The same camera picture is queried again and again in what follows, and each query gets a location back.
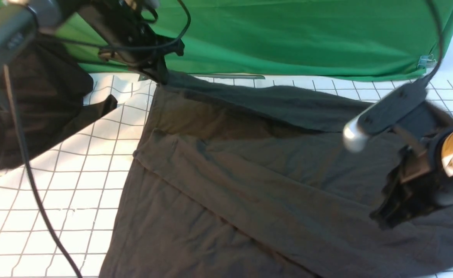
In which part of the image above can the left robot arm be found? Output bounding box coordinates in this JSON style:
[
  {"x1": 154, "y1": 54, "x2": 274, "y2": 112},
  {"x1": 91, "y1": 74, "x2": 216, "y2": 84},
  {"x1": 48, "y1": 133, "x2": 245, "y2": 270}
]
[{"x1": 0, "y1": 0, "x2": 191, "y2": 164}]

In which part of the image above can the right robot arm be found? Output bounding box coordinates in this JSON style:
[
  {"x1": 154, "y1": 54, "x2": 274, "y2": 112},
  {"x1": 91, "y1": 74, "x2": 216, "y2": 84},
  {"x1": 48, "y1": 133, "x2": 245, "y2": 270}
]
[{"x1": 369, "y1": 128, "x2": 453, "y2": 229}]

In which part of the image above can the metal binder clip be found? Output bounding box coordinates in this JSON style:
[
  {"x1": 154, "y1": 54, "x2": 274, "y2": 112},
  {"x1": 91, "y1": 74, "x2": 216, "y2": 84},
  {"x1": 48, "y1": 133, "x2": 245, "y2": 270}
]
[{"x1": 417, "y1": 54, "x2": 437, "y2": 69}]

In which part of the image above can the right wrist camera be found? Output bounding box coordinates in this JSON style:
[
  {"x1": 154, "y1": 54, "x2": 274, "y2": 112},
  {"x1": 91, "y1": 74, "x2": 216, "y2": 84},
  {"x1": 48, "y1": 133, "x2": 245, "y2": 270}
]
[{"x1": 342, "y1": 78, "x2": 428, "y2": 153}]

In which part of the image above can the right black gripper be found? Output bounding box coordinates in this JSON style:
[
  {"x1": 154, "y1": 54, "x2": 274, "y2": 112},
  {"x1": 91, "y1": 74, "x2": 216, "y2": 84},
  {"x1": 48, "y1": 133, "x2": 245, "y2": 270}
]
[{"x1": 369, "y1": 143, "x2": 449, "y2": 230}]

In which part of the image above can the white grid table cloth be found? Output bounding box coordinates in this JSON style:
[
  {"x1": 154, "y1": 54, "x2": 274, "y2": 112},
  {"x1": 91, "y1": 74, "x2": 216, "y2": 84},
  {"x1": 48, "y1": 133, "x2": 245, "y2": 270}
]
[{"x1": 0, "y1": 73, "x2": 453, "y2": 278}]

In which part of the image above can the green backdrop cloth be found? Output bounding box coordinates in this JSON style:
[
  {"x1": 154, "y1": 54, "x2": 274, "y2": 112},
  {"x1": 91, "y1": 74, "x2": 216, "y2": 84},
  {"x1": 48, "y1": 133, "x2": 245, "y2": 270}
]
[{"x1": 0, "y1": 0, "x2": 453, "y2": 82}]

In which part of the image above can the left black cable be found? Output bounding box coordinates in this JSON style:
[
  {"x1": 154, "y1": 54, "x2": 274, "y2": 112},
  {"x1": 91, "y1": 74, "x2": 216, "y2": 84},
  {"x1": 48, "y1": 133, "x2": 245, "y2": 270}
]
[{"x1": 3, "y1": 0, "x2": 191, "y2": 278}]

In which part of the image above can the gray long-sleeve top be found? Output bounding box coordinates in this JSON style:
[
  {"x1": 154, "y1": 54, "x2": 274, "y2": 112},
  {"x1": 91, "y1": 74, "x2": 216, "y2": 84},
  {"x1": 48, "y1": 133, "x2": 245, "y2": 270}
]
[{"x1": 99, "y1": 72, "x2": 453, "y2": 278}]

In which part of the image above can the black cloth pile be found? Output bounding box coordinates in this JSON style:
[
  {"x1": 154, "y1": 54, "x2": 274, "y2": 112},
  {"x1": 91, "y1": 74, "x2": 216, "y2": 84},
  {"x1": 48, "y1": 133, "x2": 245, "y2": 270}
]
[{"x1": 0, "y1": 36, "x2": 117, "y2": 170}]

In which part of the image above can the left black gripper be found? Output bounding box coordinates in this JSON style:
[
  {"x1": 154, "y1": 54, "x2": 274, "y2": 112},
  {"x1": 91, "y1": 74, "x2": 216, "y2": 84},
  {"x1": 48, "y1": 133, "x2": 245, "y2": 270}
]
[{"x1": 78, "y1": 0, "x2": 184, "y2": 85}]

